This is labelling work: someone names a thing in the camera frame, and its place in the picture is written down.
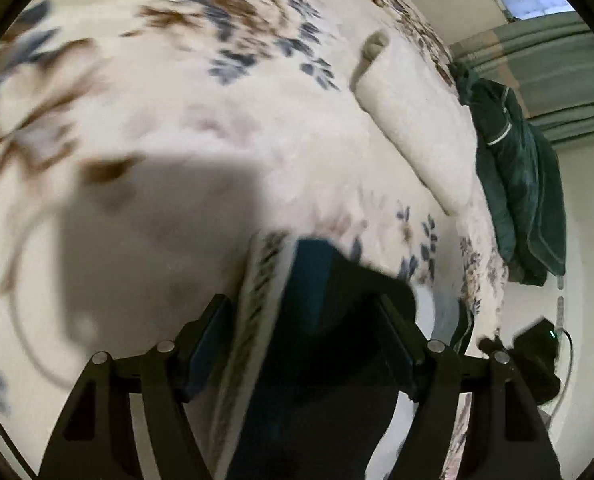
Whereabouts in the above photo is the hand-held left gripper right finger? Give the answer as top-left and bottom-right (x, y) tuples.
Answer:
(374, 292), (563, 480)

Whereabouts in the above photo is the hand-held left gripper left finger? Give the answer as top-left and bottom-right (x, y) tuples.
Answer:
(37, 295), (235, 480)

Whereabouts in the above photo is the dark blue garment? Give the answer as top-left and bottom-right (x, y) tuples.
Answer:
(212, 230), (478, 480)

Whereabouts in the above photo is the dark green jacket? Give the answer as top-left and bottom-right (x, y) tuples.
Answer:
(452, 62), (568, 288)

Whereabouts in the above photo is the folded white cloth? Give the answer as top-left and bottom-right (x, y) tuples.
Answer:
(349, 27), (483, 216)

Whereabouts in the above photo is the floral bed sheet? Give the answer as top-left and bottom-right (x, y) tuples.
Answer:
(0, 0), (508, 480)

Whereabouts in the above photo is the green striped curtain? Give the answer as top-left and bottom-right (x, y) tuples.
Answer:
(447, 10), (594, 146)

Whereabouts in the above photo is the black cable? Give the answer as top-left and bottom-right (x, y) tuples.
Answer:
(547, 329), (576, 413)

